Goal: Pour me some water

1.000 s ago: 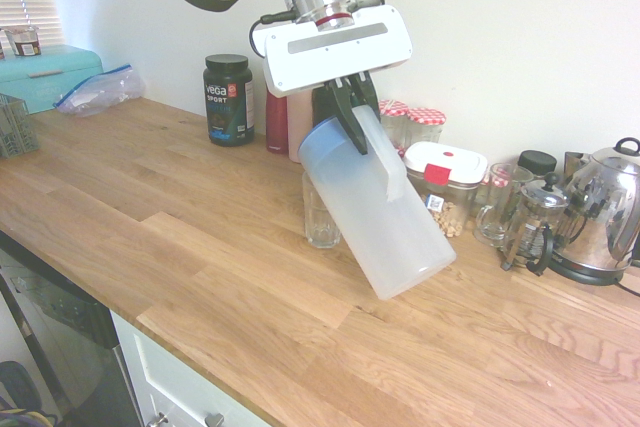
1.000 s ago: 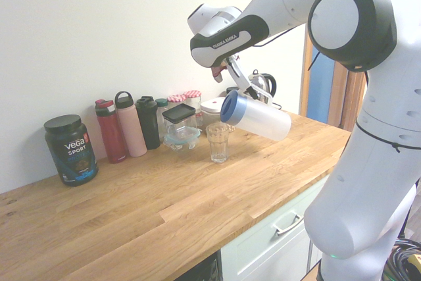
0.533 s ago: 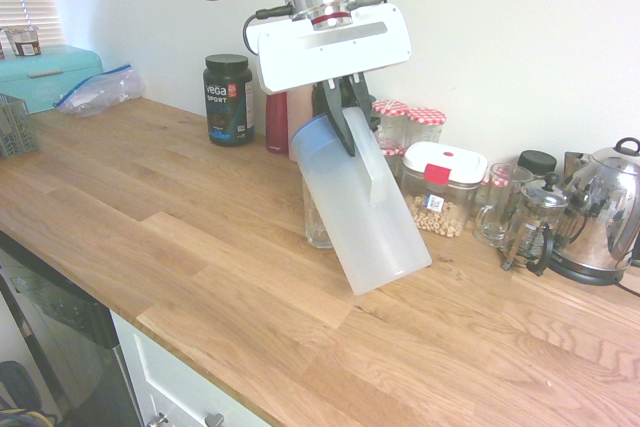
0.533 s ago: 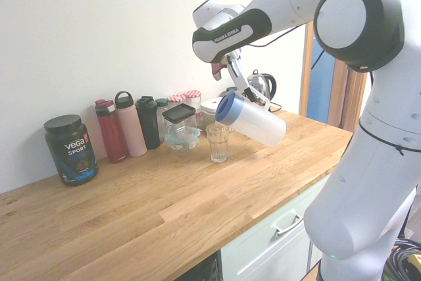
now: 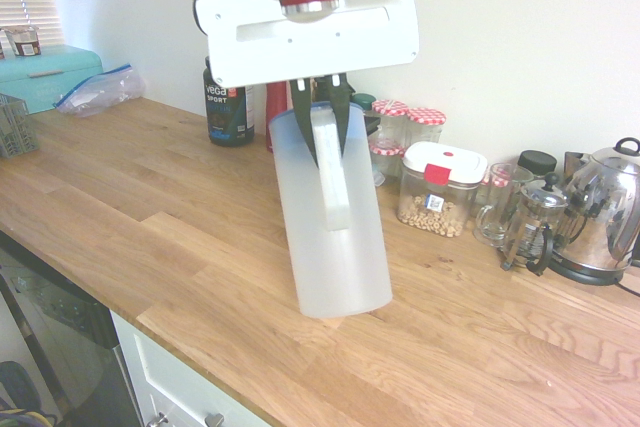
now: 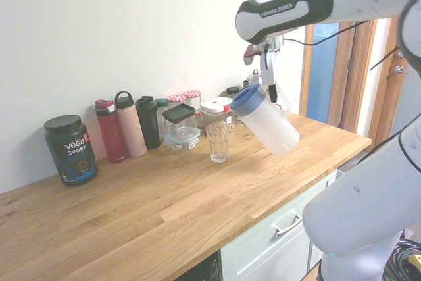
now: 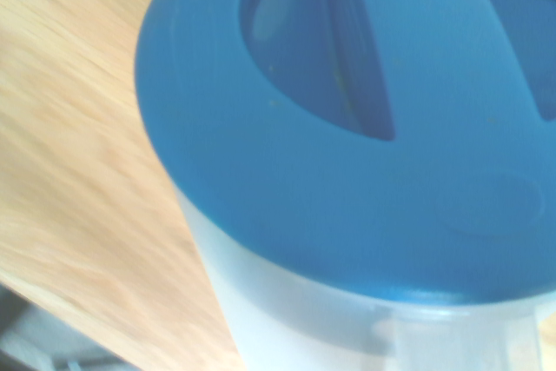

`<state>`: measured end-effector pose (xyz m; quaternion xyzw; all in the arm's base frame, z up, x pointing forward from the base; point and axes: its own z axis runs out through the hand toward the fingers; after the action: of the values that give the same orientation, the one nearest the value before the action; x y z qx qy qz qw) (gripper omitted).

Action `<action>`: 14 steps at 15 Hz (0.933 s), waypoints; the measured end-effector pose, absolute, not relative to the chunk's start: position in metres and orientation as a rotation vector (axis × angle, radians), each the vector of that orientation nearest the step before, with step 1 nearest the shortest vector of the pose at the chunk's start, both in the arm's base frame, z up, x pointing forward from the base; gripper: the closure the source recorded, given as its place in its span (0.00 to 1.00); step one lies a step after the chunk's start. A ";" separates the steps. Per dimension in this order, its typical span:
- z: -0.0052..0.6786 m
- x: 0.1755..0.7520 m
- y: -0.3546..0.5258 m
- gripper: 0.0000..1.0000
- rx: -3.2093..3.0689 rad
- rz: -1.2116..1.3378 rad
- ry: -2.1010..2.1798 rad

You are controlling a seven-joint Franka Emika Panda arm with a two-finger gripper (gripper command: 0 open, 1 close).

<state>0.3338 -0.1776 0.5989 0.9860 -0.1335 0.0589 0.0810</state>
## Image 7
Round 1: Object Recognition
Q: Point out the translucent pitcher with blue lid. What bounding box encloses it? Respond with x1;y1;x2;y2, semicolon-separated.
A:
133;0;556;371

